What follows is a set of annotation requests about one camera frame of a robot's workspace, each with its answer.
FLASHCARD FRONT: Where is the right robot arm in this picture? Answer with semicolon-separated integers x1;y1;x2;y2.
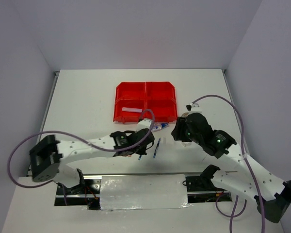
171;113;291;223

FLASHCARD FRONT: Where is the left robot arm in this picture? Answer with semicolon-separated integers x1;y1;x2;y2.
29;128;155;194

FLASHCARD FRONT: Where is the small clear tape roll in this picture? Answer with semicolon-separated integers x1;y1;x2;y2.
183;142;192;147

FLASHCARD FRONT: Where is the large clear tape roll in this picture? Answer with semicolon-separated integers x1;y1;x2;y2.
181;112;189;117

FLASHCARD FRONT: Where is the blue glue bottle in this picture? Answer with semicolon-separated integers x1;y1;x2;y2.
151;123;169;132

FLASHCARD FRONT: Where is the silver foil sheet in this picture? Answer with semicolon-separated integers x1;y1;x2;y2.
99;174;189;210

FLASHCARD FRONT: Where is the red four-compartment bin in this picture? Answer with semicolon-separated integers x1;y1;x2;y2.
113;82;178;123

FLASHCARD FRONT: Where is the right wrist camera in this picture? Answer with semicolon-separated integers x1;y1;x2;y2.
186;103;202;115

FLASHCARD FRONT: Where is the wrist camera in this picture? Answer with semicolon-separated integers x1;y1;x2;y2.
136;118;152;131
186;103;202;115

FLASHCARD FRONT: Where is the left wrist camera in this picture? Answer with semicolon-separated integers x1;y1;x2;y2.
136;118;152;131

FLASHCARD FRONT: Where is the black mounting rail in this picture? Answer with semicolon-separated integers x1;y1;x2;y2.
54;173;232;211

